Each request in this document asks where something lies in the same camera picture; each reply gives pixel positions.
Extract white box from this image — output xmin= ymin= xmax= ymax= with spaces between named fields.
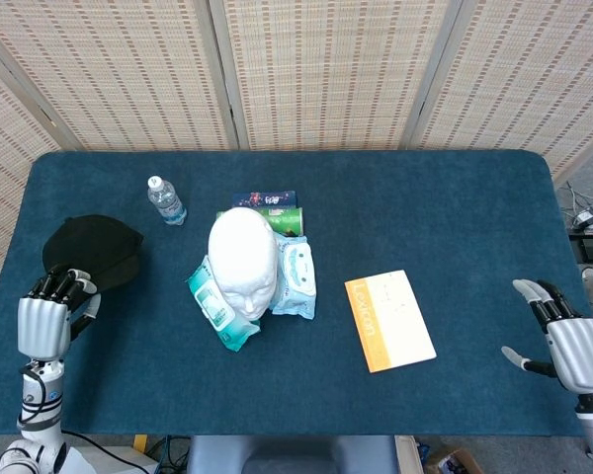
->
xmin=66 ymin=445 xmax=159 ymax=474

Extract black cap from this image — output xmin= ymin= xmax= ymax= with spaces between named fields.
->
xmin=42 ymin=214 xmax=144 ymax=293

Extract green wet wipes pack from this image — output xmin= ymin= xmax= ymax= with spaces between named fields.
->
xmin=185 ymin=255 xmax=261 ymax=353

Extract yellow white Lexicon notebook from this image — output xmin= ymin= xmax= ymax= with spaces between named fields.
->
xmin=344 ymin=269 xmax=438 ymax=374

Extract dark blue tissue pack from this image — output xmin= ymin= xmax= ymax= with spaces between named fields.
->
xmin=232 ymin=190 xmax=298 ymax=208

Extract white foam mannequin head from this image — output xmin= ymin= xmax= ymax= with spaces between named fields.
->
xmin=208 ymin=206 xmax=280 ymax=320

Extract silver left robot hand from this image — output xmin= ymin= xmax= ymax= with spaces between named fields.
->
xmin=18 ymin=264 xmax=102 ymax=360

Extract light blue wet wipes pack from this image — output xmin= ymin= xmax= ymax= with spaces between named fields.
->
xmin=270 ymin=234 xmax=317 ymax=321

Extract grey blue robot torso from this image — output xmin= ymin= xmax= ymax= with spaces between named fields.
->
xmin=185 ymin=434 xmax=401 ymax=474

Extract brown cardboard box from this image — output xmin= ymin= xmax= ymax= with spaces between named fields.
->
xmin=423 ymin=443 xmax=485 ymax=474

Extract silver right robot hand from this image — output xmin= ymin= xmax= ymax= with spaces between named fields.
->
xmin=501 ymin=278 xmax=593 ymax=395

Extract bamboo folding screen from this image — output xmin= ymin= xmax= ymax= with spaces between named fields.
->
xmin=0 ymin=0 xmax=593 ymax=330

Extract clear plastic water bottle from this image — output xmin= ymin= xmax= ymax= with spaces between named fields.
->
xmin=146 ymin=175 xmax=188 ymax=227

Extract green can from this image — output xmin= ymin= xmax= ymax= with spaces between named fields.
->
xmin=215 ymin=206 xmax=305 ymax=236

